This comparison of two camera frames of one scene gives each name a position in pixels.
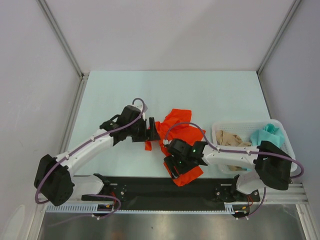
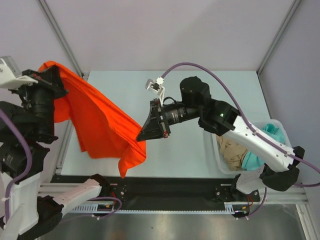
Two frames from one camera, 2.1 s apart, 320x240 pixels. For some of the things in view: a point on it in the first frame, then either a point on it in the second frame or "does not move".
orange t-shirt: (176, 126) → (106, 131)
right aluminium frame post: (294, 6) does not move
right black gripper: (169, 162) → (153, 129)
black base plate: (159, 193) does not move
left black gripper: (151, 133) → (50, 77)
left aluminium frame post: (81, 69) does not move
